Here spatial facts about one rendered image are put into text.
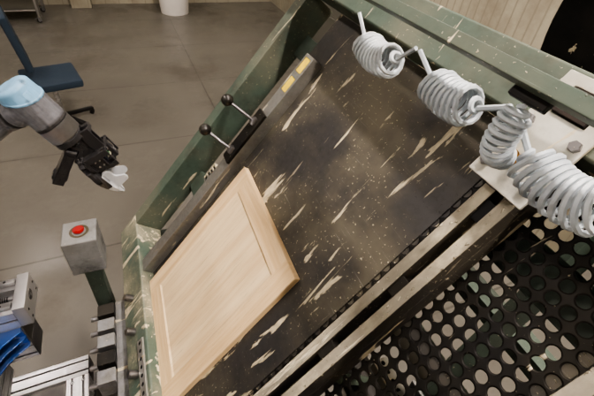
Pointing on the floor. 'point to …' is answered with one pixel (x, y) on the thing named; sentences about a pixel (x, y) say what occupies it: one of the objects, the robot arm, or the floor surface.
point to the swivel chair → (56, 75)
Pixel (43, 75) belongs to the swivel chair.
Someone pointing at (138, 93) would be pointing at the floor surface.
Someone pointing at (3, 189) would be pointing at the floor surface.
